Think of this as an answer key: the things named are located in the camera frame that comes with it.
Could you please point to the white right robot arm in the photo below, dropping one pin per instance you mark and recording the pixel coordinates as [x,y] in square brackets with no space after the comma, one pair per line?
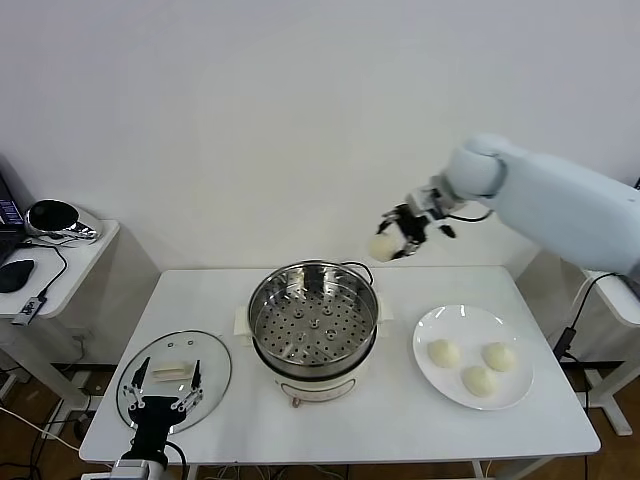
[550,200]

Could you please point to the stainless steel steamer basket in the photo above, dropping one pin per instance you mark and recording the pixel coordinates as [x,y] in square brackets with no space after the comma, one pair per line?
[280,305]

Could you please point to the wall socket with plug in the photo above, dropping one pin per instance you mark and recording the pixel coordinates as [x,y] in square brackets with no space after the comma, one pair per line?
[82,337]

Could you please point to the steel steamer pot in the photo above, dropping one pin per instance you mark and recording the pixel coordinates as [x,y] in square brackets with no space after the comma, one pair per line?
[320,389]

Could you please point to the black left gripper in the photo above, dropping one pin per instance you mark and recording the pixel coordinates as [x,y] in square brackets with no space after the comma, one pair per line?
[152,417]

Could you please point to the shiny chrome rounded object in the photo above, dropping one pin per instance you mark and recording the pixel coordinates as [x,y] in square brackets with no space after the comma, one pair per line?
[75,231]

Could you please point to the white round plate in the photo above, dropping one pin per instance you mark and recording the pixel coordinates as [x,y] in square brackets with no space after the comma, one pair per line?
[495,320]

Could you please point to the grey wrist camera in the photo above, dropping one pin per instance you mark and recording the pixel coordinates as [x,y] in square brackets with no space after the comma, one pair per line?
[135,470]
[431,197]

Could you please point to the black laptop beside chrome object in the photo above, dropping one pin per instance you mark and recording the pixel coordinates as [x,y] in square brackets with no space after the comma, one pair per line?
[6,235]

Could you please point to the white side table with label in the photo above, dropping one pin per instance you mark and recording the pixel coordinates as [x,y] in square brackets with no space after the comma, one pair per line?
[617,305]

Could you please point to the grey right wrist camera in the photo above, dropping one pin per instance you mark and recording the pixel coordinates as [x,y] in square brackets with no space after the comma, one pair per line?
[431,197]

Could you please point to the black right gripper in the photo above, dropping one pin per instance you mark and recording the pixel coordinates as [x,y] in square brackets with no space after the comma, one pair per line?
[412,226]

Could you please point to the white side table with mouse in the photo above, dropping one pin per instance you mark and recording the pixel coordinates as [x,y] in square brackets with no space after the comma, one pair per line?
[75,270]

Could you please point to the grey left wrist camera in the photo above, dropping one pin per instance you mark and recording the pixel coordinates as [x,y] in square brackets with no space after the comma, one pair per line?
[135,470]

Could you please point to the black power adapter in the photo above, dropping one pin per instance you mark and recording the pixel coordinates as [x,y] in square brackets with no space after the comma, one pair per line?
[565,344]

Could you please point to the black computer mouse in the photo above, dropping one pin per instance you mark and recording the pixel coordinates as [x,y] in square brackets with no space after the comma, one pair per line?
[16,275]

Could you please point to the white steamed baozi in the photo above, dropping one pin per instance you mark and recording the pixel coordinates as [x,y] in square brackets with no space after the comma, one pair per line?
[479,381]
[382,248]
[500,357]
[444,354]

